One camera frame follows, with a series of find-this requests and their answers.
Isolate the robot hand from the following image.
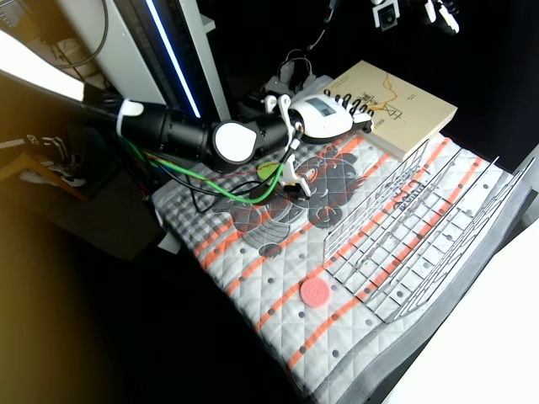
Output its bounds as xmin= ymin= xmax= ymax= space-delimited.
xmin=424 ymin=0 xmax=462 ymax=35
xmin=288 ymin=86 xmax=376 ymax=146

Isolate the beige book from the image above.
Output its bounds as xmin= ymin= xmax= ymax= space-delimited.
xmin=320 ymin=60 xmax=459 ymax=162

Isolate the small black box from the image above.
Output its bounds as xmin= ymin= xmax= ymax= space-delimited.
xmin=277 ymin=49 xmax=316 ymax=93

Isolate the green round toy cookie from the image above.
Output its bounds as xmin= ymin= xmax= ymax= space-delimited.
xmin=255 ymin=162 xmax=284 ymax=183

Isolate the grey quilt with bear print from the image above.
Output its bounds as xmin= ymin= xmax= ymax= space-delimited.
xmin=151 ymin=132 xmax=534 ymax=404

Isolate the pink round toy cookie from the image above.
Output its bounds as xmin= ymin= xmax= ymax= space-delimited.
xmin=298 ymin=276 xmax=333 ymax=307

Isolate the white column with light strip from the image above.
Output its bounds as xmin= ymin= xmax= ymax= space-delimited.
xmin=56 ymin=0 xmax=232 ymax=123

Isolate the green cable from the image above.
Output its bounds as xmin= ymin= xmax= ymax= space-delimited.
xmin=120 ymin=134 xmax=302 ymax=206

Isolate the thin black cable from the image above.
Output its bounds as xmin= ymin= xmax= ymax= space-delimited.
xmin=184 ymin=155 xmax=296 ymax=214

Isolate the wire dish rack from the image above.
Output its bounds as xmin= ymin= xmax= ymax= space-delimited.
xmin=322 ymin=138 xmax=536 ymax=325

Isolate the grey cable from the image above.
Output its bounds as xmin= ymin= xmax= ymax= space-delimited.
xmin=52 ymin=0 xmax=110 ymax=71

